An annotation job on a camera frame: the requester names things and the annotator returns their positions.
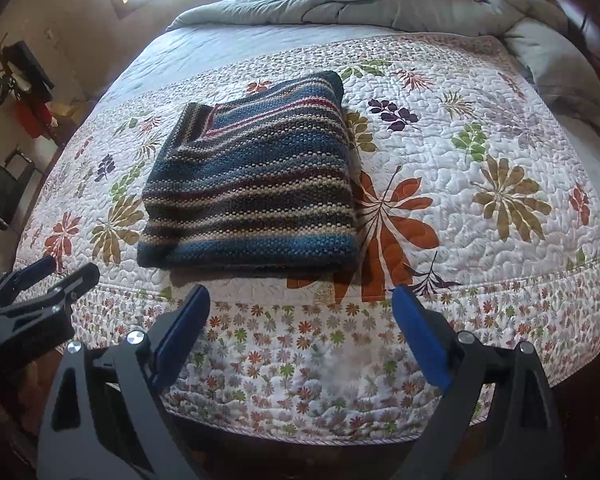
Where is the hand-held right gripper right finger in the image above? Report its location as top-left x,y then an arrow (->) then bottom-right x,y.
391,285 -> 566,480

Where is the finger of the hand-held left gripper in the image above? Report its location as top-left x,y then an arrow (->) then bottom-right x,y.
0,262 -> 101,318
0,256 -> 58,306

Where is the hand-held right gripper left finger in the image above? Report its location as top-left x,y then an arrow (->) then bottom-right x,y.
36,284 -> 212,480

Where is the striped knit sweater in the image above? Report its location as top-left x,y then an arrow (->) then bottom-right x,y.
136,71 -> 361,278

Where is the floral quilted bedspread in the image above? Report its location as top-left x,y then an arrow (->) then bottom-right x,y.
12,25 -> 600,443

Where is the black chair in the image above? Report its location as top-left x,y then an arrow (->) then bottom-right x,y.
0,147 -> 36,236

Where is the red hanging garment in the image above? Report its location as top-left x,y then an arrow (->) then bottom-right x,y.
15,100 -> 53,138

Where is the tan box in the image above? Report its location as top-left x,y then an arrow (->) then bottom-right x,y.
50,102 -> 88,131

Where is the black hanging garment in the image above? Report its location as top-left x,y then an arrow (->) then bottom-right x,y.
5,42 -> 56,103

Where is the wooden coat rack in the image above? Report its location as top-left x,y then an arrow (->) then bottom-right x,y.
0,32 -> 56,141

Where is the grey duvet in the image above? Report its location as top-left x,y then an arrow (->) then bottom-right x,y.
167,0 -> 600,136

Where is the wooden headboard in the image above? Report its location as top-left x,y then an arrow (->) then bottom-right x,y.
550,0 -> 600,126

